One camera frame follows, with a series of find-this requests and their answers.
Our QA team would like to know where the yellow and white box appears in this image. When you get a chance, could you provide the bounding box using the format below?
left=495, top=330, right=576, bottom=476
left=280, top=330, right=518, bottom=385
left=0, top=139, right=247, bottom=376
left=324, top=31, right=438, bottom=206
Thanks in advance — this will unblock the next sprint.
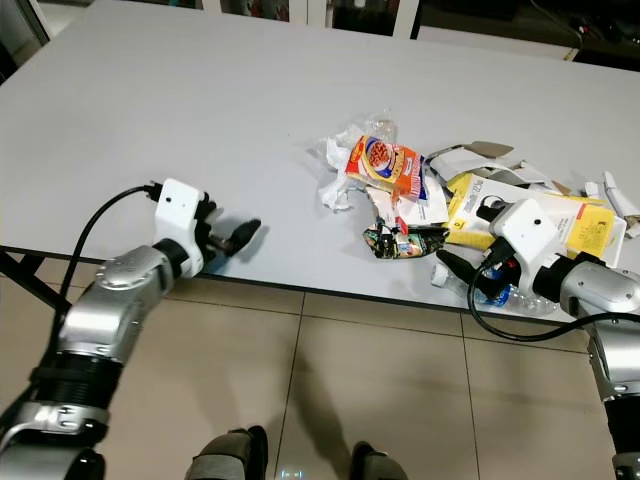
left=445, top=172, right=629, bottom=269

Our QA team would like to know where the dark colourful crumpled wrapper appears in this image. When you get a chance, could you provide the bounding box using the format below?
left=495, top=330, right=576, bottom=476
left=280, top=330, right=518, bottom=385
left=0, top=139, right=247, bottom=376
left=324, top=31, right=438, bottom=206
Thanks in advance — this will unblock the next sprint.
left=365, top=222, right=451, bottom=261

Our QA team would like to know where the torn brown white cardboard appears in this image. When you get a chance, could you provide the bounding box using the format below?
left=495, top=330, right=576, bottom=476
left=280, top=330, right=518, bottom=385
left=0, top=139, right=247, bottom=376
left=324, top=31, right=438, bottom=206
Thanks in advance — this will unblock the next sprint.
left=425, top=140, right=561, bottom=191

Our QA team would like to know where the white and blue paper card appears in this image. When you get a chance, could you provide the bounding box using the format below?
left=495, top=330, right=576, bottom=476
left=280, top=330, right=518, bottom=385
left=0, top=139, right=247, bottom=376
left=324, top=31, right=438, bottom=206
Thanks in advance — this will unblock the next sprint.
left=375, top=175, right=453, bottom=231

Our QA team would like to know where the white folding table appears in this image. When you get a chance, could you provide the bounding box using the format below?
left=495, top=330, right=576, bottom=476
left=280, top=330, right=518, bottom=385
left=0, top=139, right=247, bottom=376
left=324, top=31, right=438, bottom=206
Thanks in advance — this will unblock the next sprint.
left=0, top=0, right=640, bottom=353

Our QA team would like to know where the white crumpled plastic wrapper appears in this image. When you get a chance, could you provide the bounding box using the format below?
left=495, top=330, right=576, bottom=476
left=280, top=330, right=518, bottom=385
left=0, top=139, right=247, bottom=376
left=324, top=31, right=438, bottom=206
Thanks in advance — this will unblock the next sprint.
left=310, top=115, right=391, bottom=214

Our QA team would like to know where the orange snack packet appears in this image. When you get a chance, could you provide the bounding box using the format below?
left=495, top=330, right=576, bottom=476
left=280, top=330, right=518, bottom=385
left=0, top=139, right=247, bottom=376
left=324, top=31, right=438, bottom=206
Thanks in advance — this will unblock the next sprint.
left=347, top=136, right=424, bottom=199

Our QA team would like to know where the robot left leg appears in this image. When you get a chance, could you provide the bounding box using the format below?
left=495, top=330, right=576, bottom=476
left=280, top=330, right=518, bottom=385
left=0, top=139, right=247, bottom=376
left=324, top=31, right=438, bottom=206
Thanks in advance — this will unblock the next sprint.
left=188, top=426, right=268, bottom=480

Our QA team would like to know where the robot leg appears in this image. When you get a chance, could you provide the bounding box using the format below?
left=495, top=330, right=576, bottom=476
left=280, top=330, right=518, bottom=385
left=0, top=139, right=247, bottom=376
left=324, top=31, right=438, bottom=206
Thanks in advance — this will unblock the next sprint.
left=350, top=441, right=411, bottom=480
left=188, top=426, right=268, bottom=480

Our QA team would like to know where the robot right leg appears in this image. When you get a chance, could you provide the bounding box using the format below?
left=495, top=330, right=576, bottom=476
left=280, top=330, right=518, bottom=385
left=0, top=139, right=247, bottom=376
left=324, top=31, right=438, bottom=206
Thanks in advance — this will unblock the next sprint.
left=350, top=441, right=411, bottom=480

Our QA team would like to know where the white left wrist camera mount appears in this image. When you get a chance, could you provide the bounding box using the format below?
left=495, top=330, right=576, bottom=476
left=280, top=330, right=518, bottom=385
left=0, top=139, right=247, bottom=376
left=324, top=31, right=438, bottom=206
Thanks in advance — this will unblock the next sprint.
left=155, top=178, right=213, bottom=276

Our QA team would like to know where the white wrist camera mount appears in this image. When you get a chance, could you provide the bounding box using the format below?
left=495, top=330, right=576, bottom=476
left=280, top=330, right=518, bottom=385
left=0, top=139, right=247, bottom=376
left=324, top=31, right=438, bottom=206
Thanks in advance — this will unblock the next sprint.
left=155, top=178, right=213, bottom=276
left=490, top=198, right=573, bottom=301

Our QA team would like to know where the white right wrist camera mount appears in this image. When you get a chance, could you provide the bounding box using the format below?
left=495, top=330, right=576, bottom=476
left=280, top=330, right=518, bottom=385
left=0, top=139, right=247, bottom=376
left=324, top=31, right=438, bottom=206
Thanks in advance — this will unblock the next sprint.
left=490, top=198, right=573, bottom=301

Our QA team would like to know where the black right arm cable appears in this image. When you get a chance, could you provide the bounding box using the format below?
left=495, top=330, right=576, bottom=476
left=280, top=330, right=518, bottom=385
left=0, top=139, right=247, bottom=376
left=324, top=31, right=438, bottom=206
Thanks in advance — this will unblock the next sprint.
left=463, top=262, right=640, bottom=344

